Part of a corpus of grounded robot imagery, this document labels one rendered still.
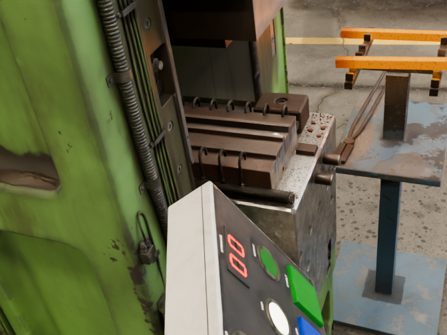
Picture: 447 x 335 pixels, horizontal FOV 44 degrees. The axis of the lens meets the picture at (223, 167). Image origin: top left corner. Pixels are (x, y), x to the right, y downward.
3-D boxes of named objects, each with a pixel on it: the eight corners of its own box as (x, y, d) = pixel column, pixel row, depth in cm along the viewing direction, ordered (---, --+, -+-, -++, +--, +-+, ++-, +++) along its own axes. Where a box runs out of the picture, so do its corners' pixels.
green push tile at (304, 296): (315, 287, 90) (289, 263, 86) (324, 325, 84) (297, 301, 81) (305, 292, 90) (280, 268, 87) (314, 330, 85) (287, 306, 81)
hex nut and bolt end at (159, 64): (170, 89, 101) (163, 54, 97) (163, 97, 99) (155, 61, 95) (157, 88, 102) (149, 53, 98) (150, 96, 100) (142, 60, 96)
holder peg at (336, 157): (341, 161, 135) (341, 152, 134) (338, 168, 133) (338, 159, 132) (324, 159, 137) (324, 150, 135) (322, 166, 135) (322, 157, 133)
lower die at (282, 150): (297, 143, 134) (295, 113, 128) (272, 196, 119) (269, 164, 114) (144, 125, 149) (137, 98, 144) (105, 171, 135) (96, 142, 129)
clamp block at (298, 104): (310, 116, 142) (309, 94, 138) (301, 135, 136) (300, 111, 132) (265, 112, 147) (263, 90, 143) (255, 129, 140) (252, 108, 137)
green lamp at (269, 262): (284, 263, 83) (282, 242, 80) (275, 286, 80) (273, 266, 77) (264, 259, 84) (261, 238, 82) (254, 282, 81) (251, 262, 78)
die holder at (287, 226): (336, 240, 168) (335, 113, 142) (304, 343, 141) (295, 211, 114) (171, 211, 189) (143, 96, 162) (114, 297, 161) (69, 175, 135)
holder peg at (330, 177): (334, 181, 130) (334, 172, 128) (332, 188, 128) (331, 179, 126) (316, 179, 131) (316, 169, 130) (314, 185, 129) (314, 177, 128)
